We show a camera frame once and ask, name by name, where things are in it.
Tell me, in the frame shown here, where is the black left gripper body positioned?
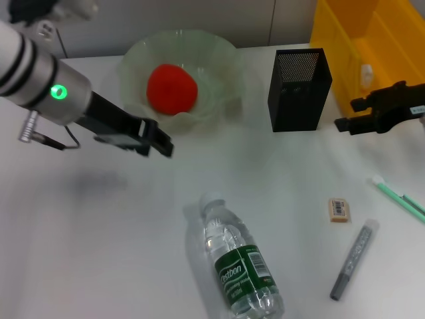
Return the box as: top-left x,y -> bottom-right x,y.
73,91 -> 159,157

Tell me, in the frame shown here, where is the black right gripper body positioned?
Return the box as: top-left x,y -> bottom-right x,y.
371,80 -> 425,134

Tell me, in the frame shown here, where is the orange-red round fruit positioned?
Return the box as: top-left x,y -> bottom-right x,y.
147,63 -> 199,116

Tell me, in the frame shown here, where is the clear water bottle green label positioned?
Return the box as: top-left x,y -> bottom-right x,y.
184,191 -> 286,319

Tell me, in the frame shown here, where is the black mesh pen holder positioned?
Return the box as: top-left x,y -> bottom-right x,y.
267,48 -> 334,133

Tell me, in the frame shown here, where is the green pen white tip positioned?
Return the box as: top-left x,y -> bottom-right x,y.
367,175 -> 425,224

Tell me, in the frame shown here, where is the beige eraser with barcode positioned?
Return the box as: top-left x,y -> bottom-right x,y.
327,197 -> 351,223

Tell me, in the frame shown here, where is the pale green glass fruit bowl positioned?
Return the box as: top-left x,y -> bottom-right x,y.
118,29 -> 248,136

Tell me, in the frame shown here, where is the grey pen in clear sleeve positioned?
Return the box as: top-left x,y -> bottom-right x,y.
329,219 -> 381,302

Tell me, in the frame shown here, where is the yellow plastic bin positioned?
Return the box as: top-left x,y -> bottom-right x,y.
309,0 -> 425,120

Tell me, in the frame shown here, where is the left arm black connector cable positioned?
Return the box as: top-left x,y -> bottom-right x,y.
18,110 -> 82,152

